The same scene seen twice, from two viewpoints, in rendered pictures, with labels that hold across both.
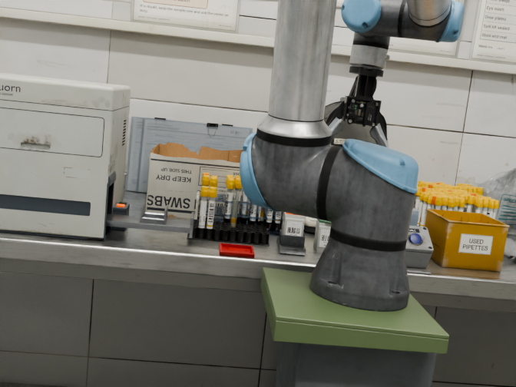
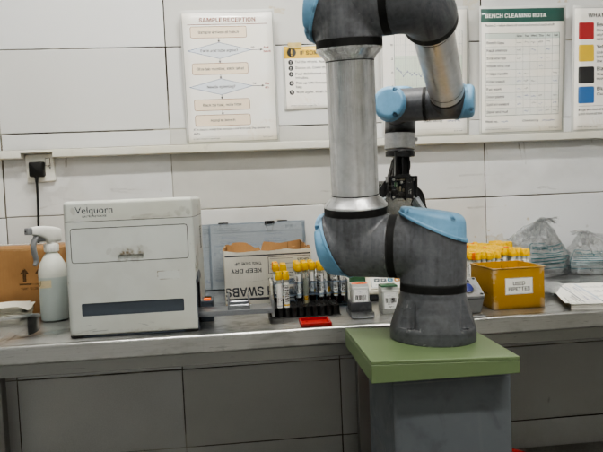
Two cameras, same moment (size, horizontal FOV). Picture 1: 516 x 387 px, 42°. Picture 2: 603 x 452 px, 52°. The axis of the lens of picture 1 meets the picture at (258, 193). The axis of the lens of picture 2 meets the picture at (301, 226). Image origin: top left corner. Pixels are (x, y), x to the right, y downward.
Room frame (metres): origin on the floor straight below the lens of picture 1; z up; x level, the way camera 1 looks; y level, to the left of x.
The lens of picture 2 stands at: (-0.08, 0.07, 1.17)
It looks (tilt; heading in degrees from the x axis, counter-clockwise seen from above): 3 degrees down; 359
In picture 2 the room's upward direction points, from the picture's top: 2 degrees counter-clockwise
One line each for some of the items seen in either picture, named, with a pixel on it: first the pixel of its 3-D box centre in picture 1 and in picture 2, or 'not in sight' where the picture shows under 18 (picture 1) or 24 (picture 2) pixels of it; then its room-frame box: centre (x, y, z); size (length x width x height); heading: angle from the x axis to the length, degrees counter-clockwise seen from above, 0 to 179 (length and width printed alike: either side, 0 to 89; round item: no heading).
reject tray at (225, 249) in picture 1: (236, 250); (314, 321); (1.30, 0.03, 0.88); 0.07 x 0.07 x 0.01; 5
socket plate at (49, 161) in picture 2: not in sight; (40, 168); (1.86, 0.86, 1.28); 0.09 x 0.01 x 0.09; 95
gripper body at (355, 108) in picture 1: (362, 97); (400, 176); (1.42, -0.20, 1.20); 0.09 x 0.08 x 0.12; 178
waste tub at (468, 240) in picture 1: (462, 239); (506, 283); (1.43, -0.45, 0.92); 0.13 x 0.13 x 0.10; 7
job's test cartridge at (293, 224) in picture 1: (292, 228); (359, 296); (1.37, -0.08, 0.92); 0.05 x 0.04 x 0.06; 3
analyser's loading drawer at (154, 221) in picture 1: (142, 216); (229, 305); (1.32, 0.23, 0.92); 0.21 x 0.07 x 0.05; 95
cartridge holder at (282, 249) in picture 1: (291, 241); (360, 308); (1.37, -0.08, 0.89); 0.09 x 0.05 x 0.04; 3
